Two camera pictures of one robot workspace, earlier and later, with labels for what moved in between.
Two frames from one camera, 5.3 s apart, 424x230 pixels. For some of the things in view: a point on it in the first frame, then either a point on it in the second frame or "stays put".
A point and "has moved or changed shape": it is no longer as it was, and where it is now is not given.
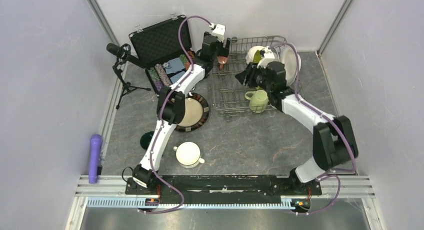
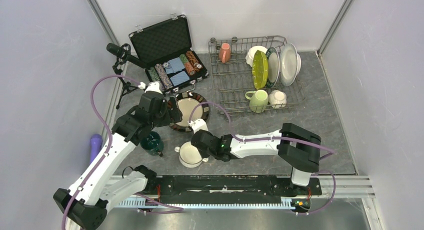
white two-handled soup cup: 188,155 stays put
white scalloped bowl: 250,54 stays put
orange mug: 222,60 has moved or changed shape
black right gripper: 248,73 → 204,154
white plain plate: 290,55 stays put
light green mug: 258,100 stays put
